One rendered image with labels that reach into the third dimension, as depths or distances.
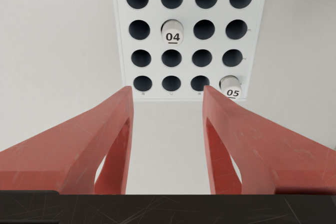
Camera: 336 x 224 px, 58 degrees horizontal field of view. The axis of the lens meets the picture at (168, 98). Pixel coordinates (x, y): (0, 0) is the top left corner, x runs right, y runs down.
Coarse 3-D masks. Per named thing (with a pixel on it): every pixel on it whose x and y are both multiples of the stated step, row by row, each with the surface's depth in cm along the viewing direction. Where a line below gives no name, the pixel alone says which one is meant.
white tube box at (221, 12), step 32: (128, 0) 17; (160, 0) 17; (192, 0) 17; (224, 0) 17; (256, 0) 17; (128, 32) 18; (160, 32) 18; (192, 32) 18; (224, 32) 18; (256, 32) 18; (128, 64) 19; (160, 64) 19; (192, 64) 19; (224, 64) 19; (160, 96) 21; (192, 96) 21
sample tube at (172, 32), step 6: (168, 24) 17; (174, 24) 17; (180, 24) 17; (162, 30) 17; (168, 30) 17; (174, 30) 17; (180, 30) 17; (162, 36) 17; (168, 36) 17; (174, 36) 17; (180, 36) 17; (168, 42) 17; (174, 42) 17; (180, 42) 17
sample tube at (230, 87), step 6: (222, 78) 20; (228, 78) 20; (234, 78) 20; (222, 84) 20; (228, 84) 19; (234, 84) 19; (222, 90) 19; (228, 90) 19; (234, 90) 19; (240, 90) 19; (228, 96) 19; (234, 96) 19
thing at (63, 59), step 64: (0, 0) 20; (64, 0) 20; (320, 0) 20; (0, 64) 23; (64, 64) 23; (256, 64) 23; (320, 64) 23; (0, 128) 27; (192, 128) 27; (320, 128) 27; (128, 192) 33; (192, 192) 33
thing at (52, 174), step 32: (128, 96) 12; (64, 128) 8; (96, 128) 8; (128, 128) 12; (0, 160) 6; (32, 160) 6; (64, 160) 6; (96, 160) 7; (128, 160) 12; (0, 192) 5; (32, 192) 5; (64, 192) 5; (96, 192) 11
